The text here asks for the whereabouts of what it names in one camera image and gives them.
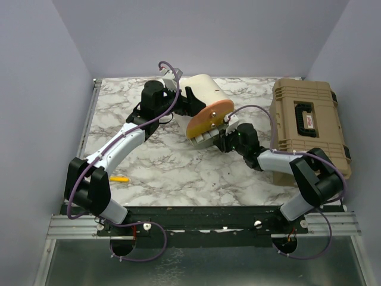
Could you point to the cream round drawer organizer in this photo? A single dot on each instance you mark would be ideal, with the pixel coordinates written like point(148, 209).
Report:
point(206, 90)

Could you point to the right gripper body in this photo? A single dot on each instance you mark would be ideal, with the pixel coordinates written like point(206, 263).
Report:
point(231, 141)

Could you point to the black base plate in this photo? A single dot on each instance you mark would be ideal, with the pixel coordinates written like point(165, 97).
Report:
point(205, 227)

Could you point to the aluminium rail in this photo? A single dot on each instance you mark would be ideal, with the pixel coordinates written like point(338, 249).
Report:
point(314, 224)

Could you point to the yellow drawer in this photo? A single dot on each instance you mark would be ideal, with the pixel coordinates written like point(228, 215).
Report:
point(203, 122)

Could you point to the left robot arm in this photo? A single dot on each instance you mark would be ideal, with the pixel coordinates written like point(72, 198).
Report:
point(87, 183)

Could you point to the tan plastic tool case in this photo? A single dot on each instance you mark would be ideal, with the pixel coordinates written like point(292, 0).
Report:
point(306, 117)

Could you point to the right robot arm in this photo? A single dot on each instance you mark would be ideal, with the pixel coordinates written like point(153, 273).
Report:
point(317, 178)

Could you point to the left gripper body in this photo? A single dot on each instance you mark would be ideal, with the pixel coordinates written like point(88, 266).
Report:
point(184, 108)

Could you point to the lavender white bottle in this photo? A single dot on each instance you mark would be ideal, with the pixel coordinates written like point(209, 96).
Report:
point(202, 137)

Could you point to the grey bottom drawer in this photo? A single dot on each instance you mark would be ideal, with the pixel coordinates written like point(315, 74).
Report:
point(203, 144)

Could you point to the white blue tube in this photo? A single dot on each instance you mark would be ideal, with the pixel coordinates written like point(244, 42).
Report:
point(213, 133)

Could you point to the yellow mascara tube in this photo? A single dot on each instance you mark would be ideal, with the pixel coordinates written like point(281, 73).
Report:
point(119, 179)

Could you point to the peach top drawer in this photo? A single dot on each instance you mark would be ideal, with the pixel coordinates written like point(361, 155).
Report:
point(219, 107)

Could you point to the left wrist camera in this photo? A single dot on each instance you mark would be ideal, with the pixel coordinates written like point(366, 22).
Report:
point(169, 78)

